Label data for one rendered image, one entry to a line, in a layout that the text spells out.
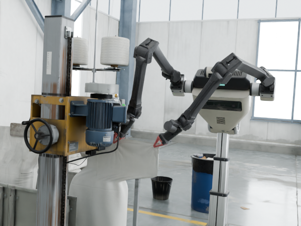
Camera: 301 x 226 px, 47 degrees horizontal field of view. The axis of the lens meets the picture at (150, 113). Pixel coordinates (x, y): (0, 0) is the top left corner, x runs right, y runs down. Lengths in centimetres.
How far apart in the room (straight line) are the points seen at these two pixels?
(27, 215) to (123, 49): 123
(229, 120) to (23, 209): 148
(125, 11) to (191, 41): 227
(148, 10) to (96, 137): 949
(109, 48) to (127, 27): 908
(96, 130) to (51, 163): 30
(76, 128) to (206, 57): 856
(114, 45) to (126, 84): 890
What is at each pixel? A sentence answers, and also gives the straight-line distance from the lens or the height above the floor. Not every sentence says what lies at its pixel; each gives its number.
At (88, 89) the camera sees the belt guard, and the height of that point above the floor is 138.
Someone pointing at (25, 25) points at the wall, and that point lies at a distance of 770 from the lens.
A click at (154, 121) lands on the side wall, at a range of 1075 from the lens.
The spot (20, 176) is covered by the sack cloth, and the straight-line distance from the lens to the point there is 262.
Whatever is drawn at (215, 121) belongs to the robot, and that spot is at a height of 121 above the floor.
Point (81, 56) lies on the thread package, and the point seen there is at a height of 157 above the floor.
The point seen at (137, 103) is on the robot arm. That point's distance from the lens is 213.
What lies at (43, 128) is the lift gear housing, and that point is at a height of 117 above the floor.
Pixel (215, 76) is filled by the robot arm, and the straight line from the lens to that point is 191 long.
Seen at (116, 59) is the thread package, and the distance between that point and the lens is 197.
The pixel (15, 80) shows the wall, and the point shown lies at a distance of 745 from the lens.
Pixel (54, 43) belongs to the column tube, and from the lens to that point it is 194.
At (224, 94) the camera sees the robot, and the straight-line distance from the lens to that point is 236.
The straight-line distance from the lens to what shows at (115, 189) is 225.
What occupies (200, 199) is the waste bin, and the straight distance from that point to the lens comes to 435.
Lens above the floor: 137
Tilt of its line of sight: 3 degrees down
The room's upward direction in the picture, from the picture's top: 3 degrees clockwise
